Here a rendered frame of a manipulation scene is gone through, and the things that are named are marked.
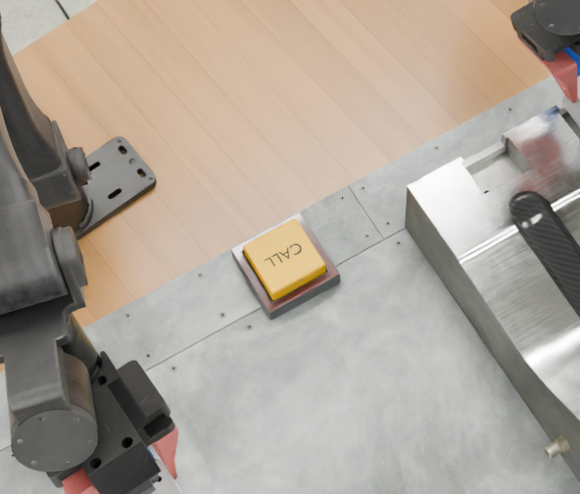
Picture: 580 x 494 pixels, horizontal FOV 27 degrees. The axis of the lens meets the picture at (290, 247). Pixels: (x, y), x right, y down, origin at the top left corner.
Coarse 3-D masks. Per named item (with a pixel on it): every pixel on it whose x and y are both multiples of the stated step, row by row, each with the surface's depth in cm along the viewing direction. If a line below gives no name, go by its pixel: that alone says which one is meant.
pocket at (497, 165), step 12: (504, 144) 118; (480, 156) 118; (492, 156) 118; (504, 156) 119; (516, 156) 117; (468, 168) 118; (480, 168) 118; (492, 168) 118; (504, 168) 118; (516, 168) 118; (528, 168) 116; (480, 180) 118; (492, 180) 118; (504, 180) 118
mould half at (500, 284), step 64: (512, 128) 117; (448, 192) 114; (512, 192) 114; (576, 192) 114; (448, 256) 114; (512, 256) 112; (512, 320) 110; (576, 320) 109; (512, 384) 116; (576, 384) 105; (576, 448) 107
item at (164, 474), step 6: (156, 462) 99; (162, 462) 99; (162, 468) 99; (162, 474) 99; (168, 474) 99; (162, 480) 99; (168, 480) 99; (174, 480) 99; (156, 486) 98; (162, 486) 98; (168, 486) 98; (174, 486) 98; (156, 492) 98; (162, 492) 98; (168, 492) 98; (174, 492) 98; (180, 492) 98
